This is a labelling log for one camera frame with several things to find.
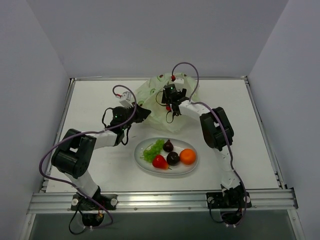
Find green fake grapes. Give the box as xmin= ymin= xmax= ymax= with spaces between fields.
xmin=140 ymin=139 xmax=165 ymax=163

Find translucent plastic bag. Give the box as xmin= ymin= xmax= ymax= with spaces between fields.
xmin=134 ymin=73 xmax=189 ymax=133

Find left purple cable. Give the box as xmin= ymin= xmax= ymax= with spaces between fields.
xmin=39 ymin=84 xmax=138 ymax=227

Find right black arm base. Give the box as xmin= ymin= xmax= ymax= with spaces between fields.
xmin=206 ymin=185 xmax=252 ymax=228

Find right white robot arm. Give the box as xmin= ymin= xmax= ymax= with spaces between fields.
xmin=161 ymin=84 xmax=246 ymax=207

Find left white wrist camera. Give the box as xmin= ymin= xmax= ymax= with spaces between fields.
xmin=116 ymin=91 xmax=133 ymax=108

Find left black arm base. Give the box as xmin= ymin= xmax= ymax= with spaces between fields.
xmin=70 ymin=193 xmax=118 ymax=229

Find aluminium front rail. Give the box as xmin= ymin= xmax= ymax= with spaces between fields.
xmin=27 ymin=189 xmax=298 ymax=214

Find white oval plate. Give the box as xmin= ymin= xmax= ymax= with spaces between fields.
xmin=134 ymin=137 xmax=198 ymax=176

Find dark purple fake fruit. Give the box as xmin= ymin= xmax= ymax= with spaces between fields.
xmin=163 ymin=139 xmax=174 ymax=153

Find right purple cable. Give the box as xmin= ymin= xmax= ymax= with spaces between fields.
xmin=171 ymin=61 xmax=251 ymax=223

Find purple cable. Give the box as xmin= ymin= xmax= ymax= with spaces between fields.
xmin=39 ymin=84 xmax=138 ymax=227
xmin=171 ymin=61 xmax=251 ymax=223

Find red yellow fake fruit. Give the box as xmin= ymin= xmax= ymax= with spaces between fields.
xmin=152 ymin=154 xmax=171 ymax=170

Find dark round fake fruit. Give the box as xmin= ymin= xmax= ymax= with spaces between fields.
xmin=166 ymin=151 xmax=180 ymax=166

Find orange fake fruit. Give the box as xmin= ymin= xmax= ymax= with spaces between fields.
xmin=179 ymin=148 xmax=197 ymax=165

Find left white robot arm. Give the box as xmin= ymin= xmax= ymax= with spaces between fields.
xmin=51 ymin=105 xmax=152 ymax=210

